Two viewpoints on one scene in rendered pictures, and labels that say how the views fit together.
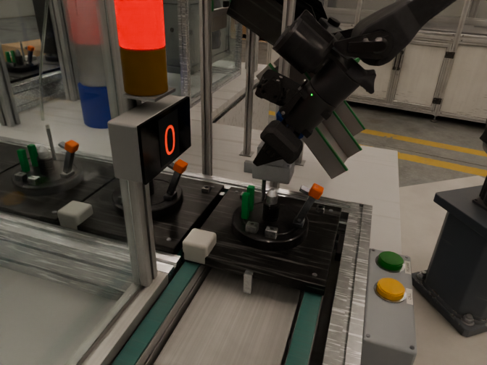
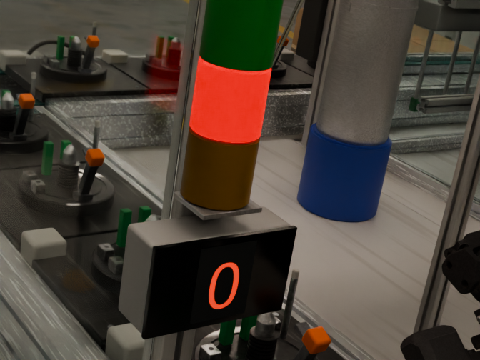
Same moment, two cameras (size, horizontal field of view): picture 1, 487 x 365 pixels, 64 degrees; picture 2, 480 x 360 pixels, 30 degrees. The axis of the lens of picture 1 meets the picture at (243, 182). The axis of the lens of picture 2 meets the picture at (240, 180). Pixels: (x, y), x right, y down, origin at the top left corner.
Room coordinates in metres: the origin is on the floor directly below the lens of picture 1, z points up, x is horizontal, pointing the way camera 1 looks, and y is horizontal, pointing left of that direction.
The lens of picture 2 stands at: (-0.02, -0.23, 1.50)
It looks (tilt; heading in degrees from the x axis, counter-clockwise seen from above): 21 degrees down; 35
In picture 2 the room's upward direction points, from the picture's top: 9 degrees clockwise
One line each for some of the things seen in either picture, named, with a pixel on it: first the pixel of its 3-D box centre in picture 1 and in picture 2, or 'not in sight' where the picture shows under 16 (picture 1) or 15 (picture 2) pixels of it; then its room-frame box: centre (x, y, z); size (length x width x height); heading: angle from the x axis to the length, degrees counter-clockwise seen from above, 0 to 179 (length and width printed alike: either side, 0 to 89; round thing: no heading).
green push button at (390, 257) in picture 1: (390, 262); not in sight; (0.52, -0.25, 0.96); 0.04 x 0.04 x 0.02
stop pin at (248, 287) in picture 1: (248, 282); not in sight; (0.48, -0.01, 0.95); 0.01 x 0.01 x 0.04; 73
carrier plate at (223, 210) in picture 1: (269, 231); not in sight; (0.60, -0.05, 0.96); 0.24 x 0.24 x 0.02; 73
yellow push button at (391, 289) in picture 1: (390, 290); not in sight; (0.45, -0.23, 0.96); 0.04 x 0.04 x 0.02
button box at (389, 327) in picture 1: (385, 305); not in sight; (0.45, -0.23, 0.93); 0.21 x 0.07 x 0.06; 163
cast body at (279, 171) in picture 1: (268, 156); not in sight; (0.60, -0.04, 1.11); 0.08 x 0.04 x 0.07; 73
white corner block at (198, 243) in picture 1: (199, 245); not in sight; (0.53, 0.07, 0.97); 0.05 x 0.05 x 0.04; 73
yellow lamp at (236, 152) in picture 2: (144, 69); (219, 164); (0.45, 0.12, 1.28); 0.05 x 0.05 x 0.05
